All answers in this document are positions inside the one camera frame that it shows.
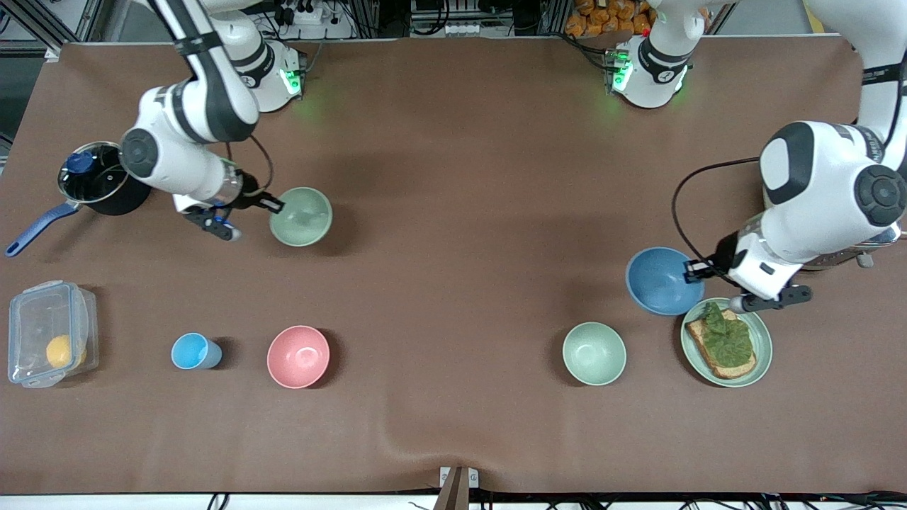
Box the pale green bowl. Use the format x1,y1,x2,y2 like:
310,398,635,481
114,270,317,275
562,322,628,387
269,186,333,248

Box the blue bowl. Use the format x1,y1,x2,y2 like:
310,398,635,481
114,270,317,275
625,246,706,317

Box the pink bowl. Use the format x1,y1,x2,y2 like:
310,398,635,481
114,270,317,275
266,325,331,390

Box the brown toast slice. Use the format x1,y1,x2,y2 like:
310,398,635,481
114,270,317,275
685,308,757,380

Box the green lettuce leaf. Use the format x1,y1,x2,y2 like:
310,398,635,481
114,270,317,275
702,301,754,369

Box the pale green plate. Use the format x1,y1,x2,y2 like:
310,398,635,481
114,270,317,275
680,299,774,388

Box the beige and chrome toaster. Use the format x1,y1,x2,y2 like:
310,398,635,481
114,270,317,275
797,225,904,271

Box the glass lid with blue knob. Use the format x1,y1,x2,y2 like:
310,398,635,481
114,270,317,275
58,142,132,204

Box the light blue cup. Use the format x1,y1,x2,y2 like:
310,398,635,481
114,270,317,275
171,332,223,370

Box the brown table cloth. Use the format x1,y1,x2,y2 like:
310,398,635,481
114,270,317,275
0,37,907,495

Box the white power strip with plugs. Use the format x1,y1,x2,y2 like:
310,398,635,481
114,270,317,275
273,0,356,40

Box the yellow lemon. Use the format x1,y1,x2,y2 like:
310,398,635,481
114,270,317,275
45,334,88,370

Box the clear plastic lidded container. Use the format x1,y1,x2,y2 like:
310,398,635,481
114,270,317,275
7,280,100,389

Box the orange snack bags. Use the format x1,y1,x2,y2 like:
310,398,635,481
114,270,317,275
565,0,656,38

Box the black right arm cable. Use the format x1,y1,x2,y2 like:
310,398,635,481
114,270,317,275
225,133,275,199

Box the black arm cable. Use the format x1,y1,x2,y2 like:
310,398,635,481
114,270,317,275
225,133,275,199
672,157,766,273

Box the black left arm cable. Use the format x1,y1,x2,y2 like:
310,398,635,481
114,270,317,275
672,157,766,273

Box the black pot with blue handle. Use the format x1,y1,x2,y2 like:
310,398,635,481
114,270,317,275
4,142,152,257

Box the aluminium frame profile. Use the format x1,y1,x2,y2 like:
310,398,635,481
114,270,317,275
0,0,107,61

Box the metal table clamp bracket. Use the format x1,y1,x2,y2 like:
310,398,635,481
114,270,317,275
434,465,480,510

